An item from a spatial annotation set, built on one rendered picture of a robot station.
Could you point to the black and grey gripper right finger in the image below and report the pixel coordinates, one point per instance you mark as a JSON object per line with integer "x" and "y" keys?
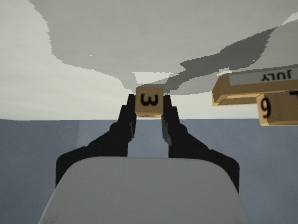
{"x": 184, "y": 145}

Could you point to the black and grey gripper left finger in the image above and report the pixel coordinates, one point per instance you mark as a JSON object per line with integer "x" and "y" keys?
{"x": 109, "y": 144}

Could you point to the brown wooden number cube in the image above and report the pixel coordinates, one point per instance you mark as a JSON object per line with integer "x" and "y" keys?
{"x": 149, "y": 102}
{"x": 278, "y": 109}

